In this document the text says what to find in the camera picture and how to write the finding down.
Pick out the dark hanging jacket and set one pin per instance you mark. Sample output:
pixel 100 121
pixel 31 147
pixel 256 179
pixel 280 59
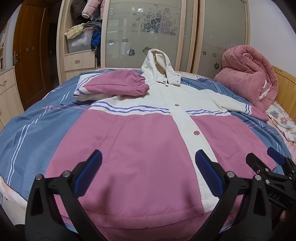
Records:
pixel 76 8

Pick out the rolled pink quilt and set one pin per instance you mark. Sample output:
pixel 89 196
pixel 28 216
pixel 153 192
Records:
pixel 247 73

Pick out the wooden headboard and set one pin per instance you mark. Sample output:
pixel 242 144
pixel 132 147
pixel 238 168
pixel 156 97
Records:
pixel 286 96

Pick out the brown wooden room door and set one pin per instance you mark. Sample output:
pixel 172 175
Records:
pixel 34 50

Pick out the pink hanging puffer jacket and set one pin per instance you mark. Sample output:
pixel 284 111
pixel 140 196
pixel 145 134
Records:
pixel 92 6

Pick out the blue garment in wardrobe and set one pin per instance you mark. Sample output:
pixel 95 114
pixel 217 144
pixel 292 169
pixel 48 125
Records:
pixel 96 39

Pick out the light wood side cabinet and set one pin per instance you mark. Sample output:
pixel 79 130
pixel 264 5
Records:
pixel 10 102

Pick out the floral pillow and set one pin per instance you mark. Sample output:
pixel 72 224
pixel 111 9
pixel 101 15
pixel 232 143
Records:
pixel 282 121

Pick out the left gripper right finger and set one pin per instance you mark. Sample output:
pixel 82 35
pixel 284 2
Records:
pixel 253 220

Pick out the wardrobe drawer with handle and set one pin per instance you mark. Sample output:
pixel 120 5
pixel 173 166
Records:
pixel 79 60

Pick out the pink and white hooded jacket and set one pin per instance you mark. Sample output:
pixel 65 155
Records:
pixel 148 128

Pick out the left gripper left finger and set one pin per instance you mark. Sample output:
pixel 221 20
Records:
pixel 54 211

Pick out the frosted sliding wardrobe door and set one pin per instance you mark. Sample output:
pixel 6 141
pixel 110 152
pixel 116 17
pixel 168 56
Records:
pixel 131 28

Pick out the beige crumpled cloth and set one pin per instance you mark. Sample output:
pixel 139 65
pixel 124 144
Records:
pixel 74 31

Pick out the clear plastic storage box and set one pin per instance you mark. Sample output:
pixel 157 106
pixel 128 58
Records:
pixel 81 42

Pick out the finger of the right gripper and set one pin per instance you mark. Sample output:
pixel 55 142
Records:
pixel 276 156
pixel 257 165

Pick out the blue striped bed sheet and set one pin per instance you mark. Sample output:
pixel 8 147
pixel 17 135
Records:
pixel 29 141

